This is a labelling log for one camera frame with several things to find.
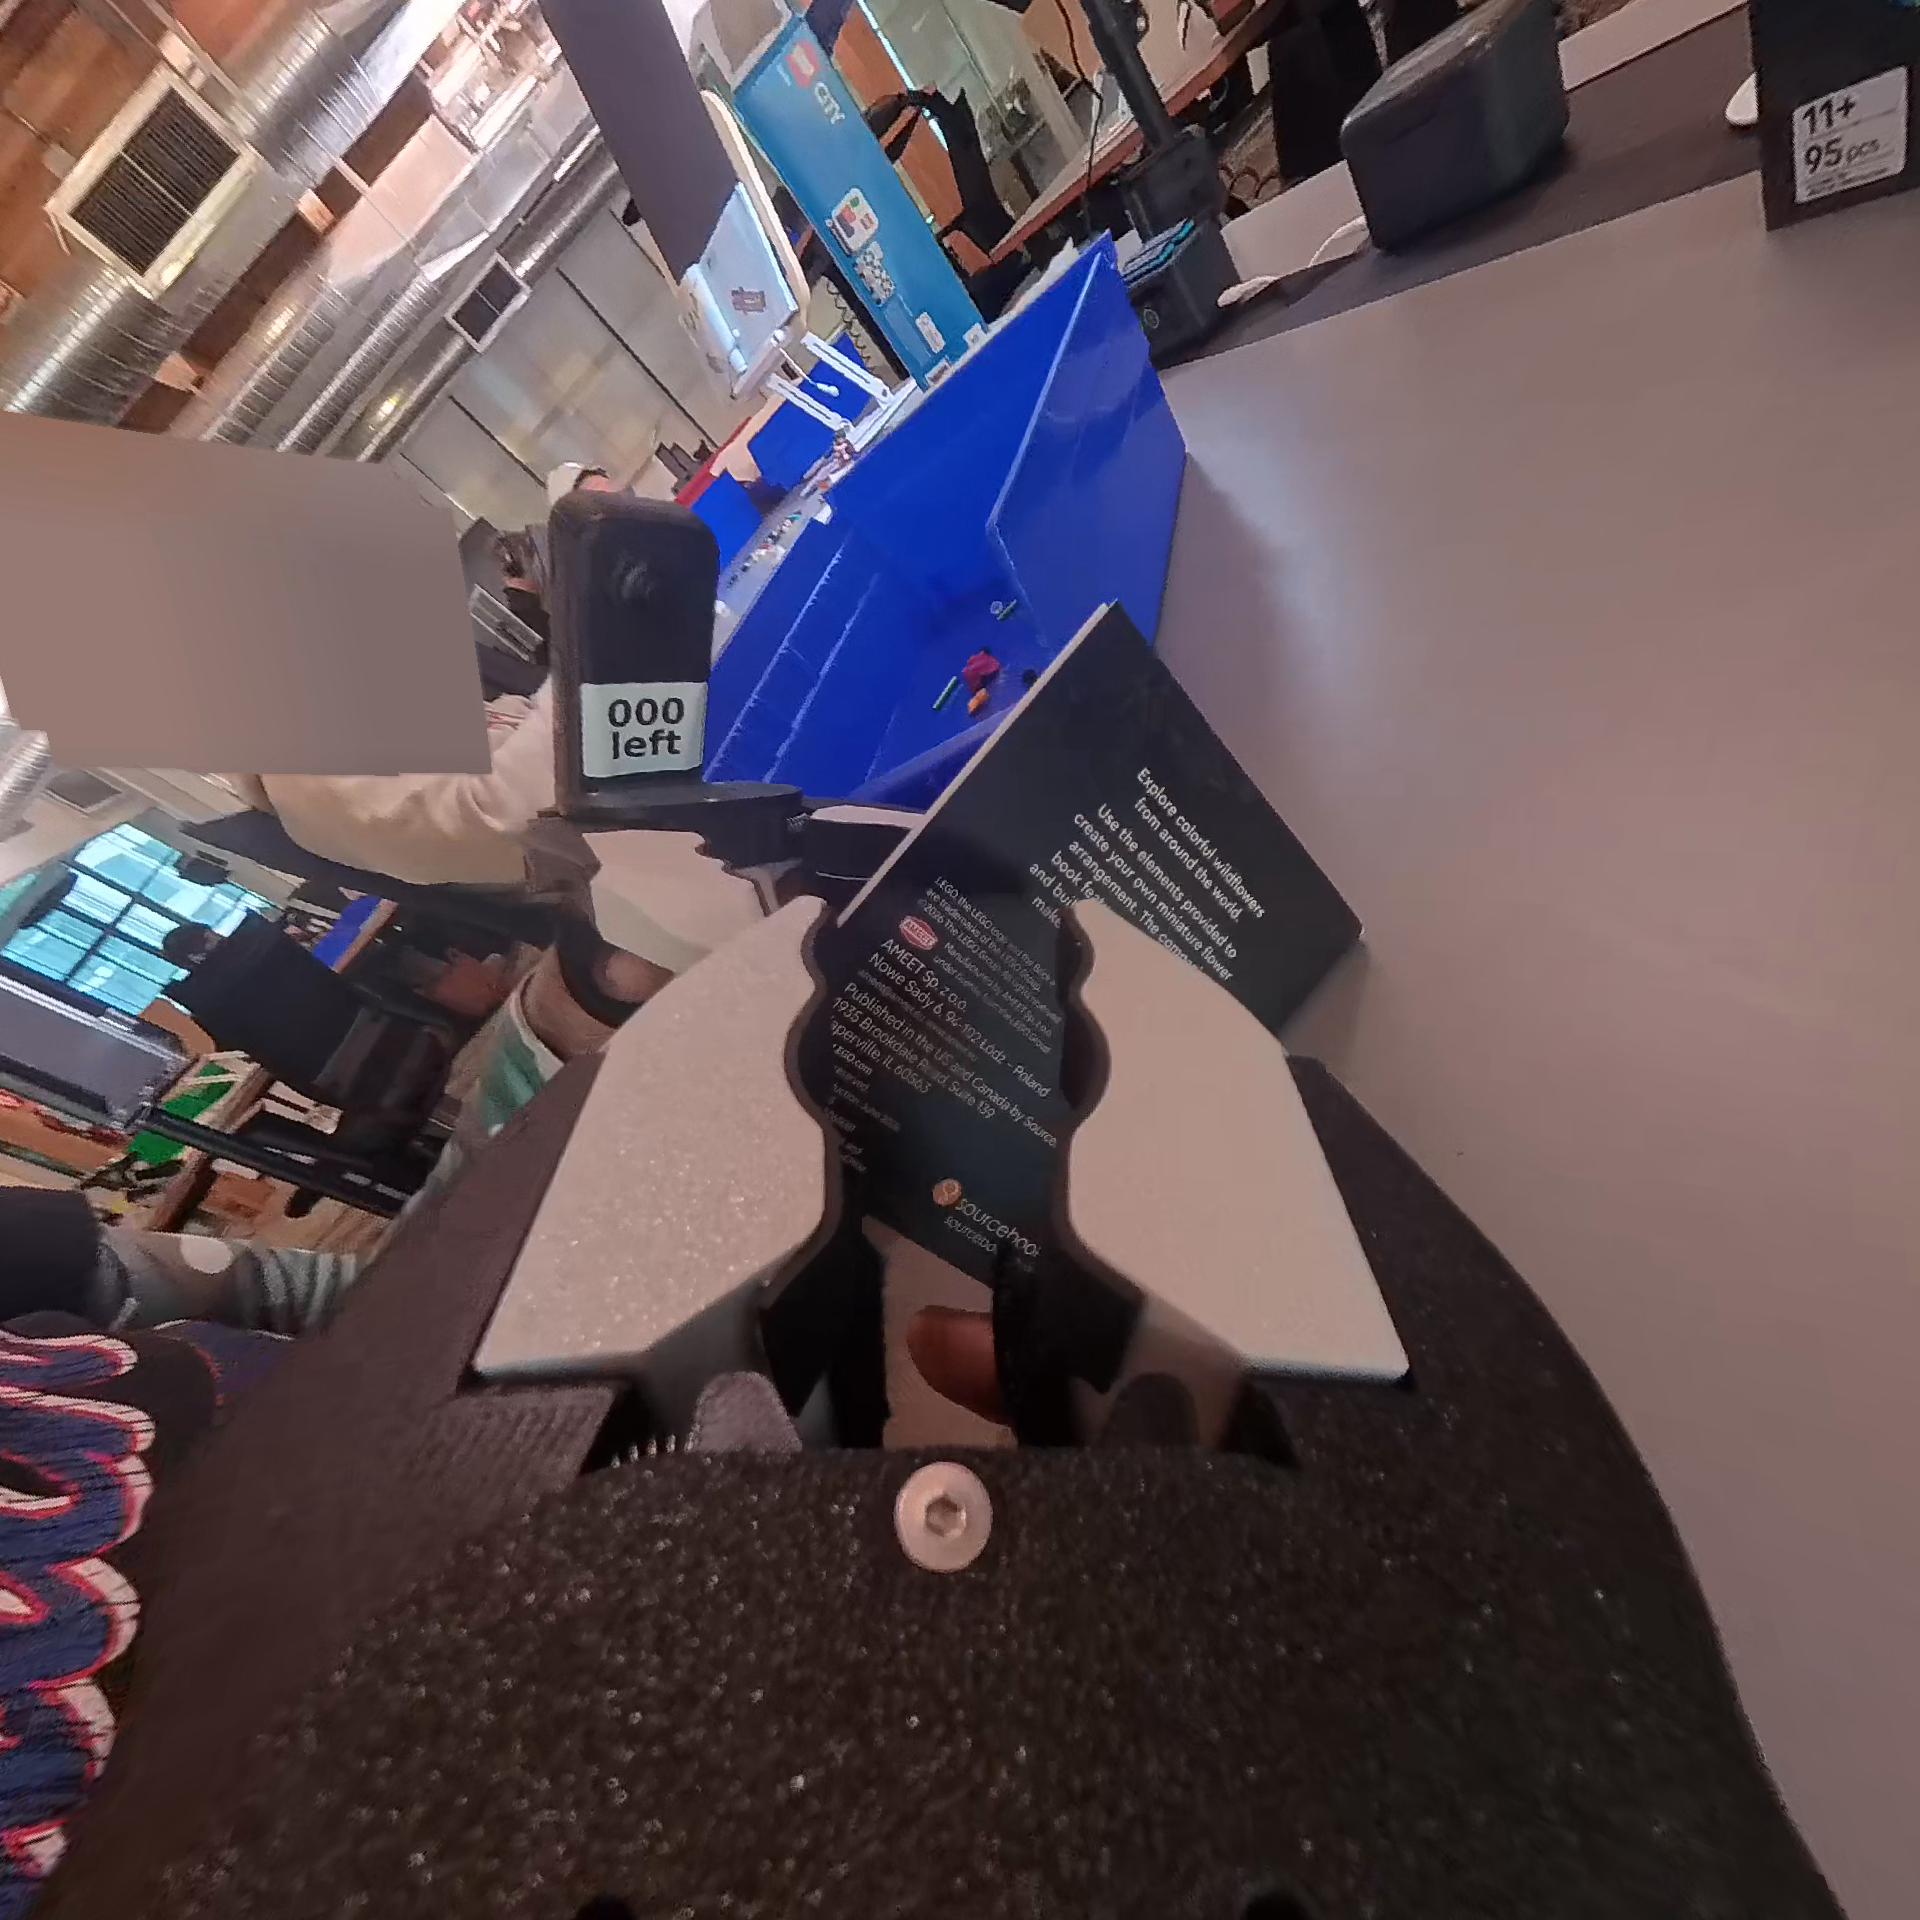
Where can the black product box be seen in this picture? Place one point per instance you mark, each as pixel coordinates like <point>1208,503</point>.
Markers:
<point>1836,105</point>

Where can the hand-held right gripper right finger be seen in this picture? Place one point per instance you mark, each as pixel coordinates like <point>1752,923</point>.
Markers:
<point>1230,1201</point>

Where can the black device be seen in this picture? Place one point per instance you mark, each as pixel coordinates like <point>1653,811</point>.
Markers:
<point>1456,121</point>

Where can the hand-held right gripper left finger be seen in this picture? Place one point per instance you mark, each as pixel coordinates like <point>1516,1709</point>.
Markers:
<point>662,1201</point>

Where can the pile of toy brick pieces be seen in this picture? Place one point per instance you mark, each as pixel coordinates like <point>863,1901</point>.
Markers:
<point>978,669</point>

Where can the blue printed carton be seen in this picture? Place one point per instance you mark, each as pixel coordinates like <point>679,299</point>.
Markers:
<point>855,194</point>

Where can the silver ceiling air duct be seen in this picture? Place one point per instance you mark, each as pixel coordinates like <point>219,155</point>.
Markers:
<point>270,182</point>

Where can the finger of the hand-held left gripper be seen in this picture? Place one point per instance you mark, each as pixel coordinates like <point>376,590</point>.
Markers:
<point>708,902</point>

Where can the person's right hand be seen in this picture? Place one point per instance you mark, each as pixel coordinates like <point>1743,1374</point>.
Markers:
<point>960,1357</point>

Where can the ceiling air vent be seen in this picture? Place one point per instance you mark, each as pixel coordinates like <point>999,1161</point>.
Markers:
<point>152,174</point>

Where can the person's left forearm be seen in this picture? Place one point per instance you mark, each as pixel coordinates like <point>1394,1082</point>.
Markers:
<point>541,1051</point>

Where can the grey desk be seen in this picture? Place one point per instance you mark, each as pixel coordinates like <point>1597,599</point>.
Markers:
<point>1621,750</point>

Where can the blue storage bin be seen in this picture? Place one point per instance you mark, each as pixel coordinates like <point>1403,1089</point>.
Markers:
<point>990,511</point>

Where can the instruction booklet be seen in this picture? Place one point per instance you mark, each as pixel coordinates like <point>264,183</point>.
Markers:
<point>1171,811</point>

